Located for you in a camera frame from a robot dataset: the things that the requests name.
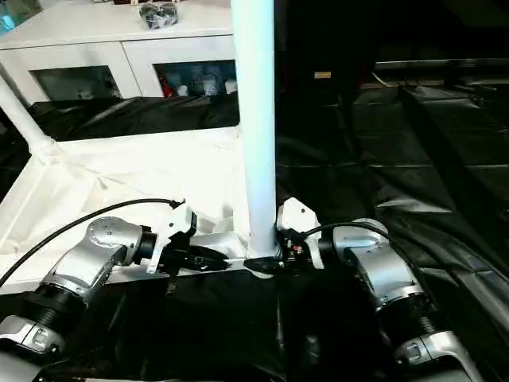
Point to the white plastic table top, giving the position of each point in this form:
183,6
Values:
119,171

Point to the white plastic table leg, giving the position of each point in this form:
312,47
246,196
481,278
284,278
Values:
20,111
256,119

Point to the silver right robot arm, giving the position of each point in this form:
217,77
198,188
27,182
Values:
381,274

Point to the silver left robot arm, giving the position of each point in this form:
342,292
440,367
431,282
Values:
87,254

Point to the black plastic mat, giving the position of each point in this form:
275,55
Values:
397,179

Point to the red bottle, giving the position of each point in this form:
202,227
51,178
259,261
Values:
170,90

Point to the small tan label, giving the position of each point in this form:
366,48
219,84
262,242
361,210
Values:
322,75

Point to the white sideboard cabinet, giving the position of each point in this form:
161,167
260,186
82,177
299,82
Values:
99,51

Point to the black draped furniture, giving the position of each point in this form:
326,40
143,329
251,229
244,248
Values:
378,36

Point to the black parts in clear bag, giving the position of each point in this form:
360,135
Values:
159,16

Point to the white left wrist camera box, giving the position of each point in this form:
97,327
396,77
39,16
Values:
175,227

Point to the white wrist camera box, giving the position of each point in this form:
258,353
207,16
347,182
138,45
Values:
175,227
298,217

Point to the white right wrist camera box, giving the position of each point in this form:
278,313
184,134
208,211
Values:
298,217

